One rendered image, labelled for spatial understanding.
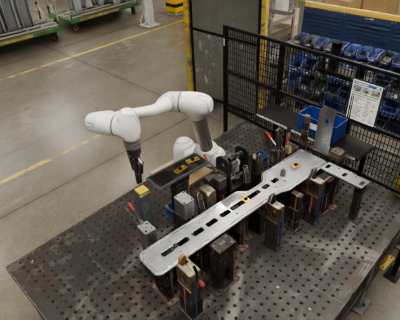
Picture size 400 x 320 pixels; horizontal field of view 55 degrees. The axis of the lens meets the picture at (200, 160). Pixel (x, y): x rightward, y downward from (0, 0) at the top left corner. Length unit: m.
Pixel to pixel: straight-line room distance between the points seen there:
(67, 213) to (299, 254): 2.34
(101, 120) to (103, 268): 0.93
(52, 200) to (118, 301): 2.09
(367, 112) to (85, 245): 2.04
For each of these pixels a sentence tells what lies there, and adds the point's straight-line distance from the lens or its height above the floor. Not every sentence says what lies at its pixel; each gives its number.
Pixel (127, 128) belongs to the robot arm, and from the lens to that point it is 1.86.
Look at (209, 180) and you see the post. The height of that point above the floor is 1.10.
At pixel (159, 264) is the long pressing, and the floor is 1.00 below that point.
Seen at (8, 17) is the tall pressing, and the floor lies 0.56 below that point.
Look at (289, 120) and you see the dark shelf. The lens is 3.00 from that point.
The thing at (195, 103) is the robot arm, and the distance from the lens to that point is 2.29.
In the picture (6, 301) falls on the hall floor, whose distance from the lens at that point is 3.44.
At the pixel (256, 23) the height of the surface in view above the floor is 1.29.
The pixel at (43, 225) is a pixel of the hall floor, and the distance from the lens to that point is 3.90.
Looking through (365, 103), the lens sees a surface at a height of 1.30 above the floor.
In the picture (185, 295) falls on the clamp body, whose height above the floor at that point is 0.87.
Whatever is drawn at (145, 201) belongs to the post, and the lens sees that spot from 2.16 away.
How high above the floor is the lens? 2.52
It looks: 36 degrees down
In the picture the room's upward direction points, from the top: 3 degrees counter-clockwise
